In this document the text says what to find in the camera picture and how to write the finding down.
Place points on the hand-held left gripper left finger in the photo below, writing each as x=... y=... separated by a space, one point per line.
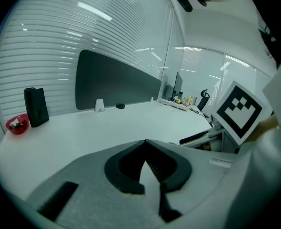
x=88 y=175

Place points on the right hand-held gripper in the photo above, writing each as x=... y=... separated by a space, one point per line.
x=238 y=111

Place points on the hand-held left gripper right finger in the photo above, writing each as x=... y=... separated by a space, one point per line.
x=202 y=166

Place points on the person's right forearm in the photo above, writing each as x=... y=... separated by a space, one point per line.
x=264 y=128

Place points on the orange drink bottle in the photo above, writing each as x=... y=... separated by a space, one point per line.
x=190 y=99

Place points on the white power strip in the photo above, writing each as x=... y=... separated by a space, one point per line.
x=173 y=104

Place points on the translucent desk divider panel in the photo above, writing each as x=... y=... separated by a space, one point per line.
x=169 y=90

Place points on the black computer monitor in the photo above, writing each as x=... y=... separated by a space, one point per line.
x=178 y=85

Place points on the person's white shirt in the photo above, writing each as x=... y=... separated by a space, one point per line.
x=269 y=175

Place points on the black round puck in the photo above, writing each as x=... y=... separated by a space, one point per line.
x=120 y=106

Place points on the black upright case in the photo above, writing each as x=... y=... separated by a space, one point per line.
x=36 y=107

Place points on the red bowl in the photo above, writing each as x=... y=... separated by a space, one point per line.
x=17 y=125

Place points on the dark grey desk divider panel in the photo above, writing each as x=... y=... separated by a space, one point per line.
x=112 y=85

